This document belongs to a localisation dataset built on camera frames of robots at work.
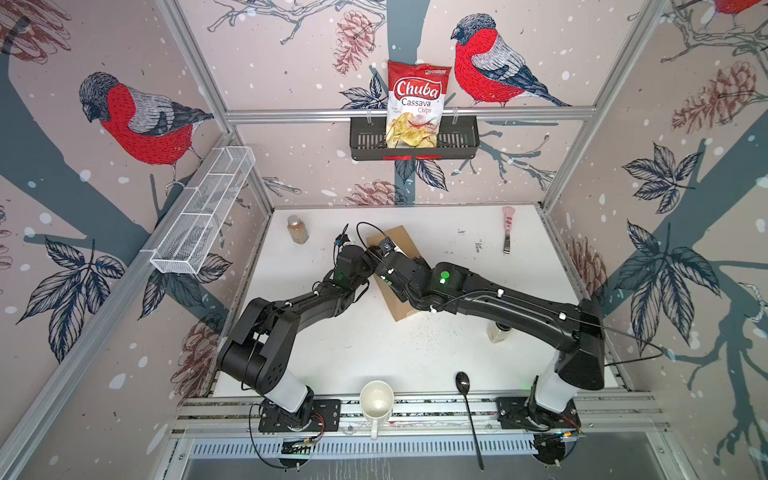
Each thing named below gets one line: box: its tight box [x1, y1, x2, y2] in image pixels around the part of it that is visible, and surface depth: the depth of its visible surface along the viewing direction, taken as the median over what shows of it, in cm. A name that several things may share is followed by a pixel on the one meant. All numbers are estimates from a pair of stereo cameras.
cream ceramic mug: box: [359, 380, 395, 440], surface depth 71 cm
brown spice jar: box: [287, 214, 309, 245], surface depth 107 cm
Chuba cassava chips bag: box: [386, 60, 452, 149], surface depth 86 cm
